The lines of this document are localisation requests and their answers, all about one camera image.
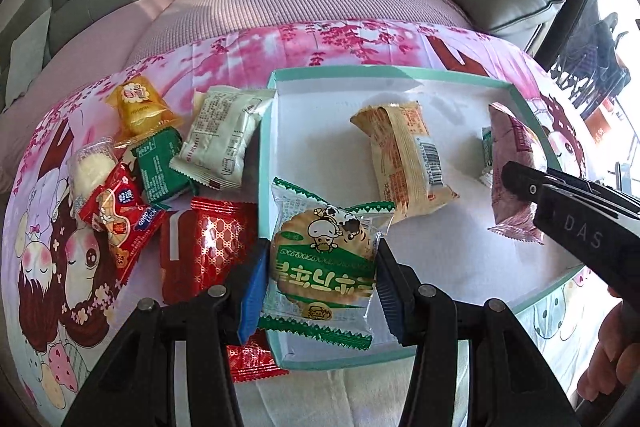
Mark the pink sofa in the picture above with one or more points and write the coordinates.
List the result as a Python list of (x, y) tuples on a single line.
[(250, 2)]

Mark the red cartoon snack packet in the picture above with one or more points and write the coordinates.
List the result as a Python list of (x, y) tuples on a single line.
[(120, 217)]

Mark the yellow cake packet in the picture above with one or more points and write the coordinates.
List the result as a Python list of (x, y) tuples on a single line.
[(137, 107)]

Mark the black metal rack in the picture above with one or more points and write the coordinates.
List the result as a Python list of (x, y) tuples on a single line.
[(595, 62)]

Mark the person's right hand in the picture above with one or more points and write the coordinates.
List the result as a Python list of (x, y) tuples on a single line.
[(612, 347)]

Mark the small green snack packet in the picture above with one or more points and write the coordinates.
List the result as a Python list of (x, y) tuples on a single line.
[(160, 167)]

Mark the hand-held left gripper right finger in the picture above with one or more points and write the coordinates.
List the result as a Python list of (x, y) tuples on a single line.
[(388, 294)]

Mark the beige snack packet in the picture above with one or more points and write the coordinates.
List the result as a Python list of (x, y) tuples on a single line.
[(400, 157)]

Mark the cream snack packet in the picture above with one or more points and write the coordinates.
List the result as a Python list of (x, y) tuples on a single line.
[(220, 137)]

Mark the red packet with white stripe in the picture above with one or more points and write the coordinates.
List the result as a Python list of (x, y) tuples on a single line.
[(175, 257)]

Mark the pale grey cushion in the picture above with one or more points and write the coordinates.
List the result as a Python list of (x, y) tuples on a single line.
[(27, 62)]

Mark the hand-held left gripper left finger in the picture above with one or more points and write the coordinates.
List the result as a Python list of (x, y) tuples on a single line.
[(252, 289)]

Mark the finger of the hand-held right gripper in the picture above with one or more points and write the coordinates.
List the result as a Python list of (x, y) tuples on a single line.
[(520, 179)]

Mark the red gold patterned packet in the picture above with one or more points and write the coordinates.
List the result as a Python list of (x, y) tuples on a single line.
[(220, 237)]

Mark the clear packet with white cake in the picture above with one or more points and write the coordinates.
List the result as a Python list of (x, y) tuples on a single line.
[(92, 167)]

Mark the teal cardboard box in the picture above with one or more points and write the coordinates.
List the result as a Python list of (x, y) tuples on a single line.
[(320, 127)]

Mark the white and green packet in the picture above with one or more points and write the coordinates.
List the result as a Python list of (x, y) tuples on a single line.
[(489, 152)]

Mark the pink printed blanket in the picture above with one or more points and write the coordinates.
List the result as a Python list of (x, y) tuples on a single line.
[(350, 47)]

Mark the green cracker packet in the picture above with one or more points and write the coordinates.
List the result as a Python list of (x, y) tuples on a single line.
[(320, 257)]

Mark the purple snack packet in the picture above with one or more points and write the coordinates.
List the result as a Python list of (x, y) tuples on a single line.
[(510, 137)]

